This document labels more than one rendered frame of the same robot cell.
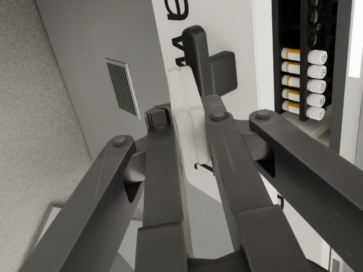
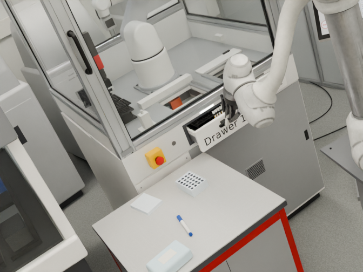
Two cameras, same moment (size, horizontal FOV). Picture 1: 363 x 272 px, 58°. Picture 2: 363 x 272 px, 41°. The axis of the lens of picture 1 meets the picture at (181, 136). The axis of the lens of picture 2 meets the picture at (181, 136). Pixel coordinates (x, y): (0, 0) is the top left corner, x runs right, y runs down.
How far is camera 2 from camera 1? 198 cm
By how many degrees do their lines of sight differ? 26
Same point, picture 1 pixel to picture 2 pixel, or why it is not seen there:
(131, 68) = (244, 166)
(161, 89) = (244, 150)
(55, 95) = (294, 225)
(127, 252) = not seen: outside the picture
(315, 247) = not seen: hidden behind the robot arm
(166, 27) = (222, 136)
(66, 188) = (345, 198)
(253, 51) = (218, 119)
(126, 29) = not seen: hidden behind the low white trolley
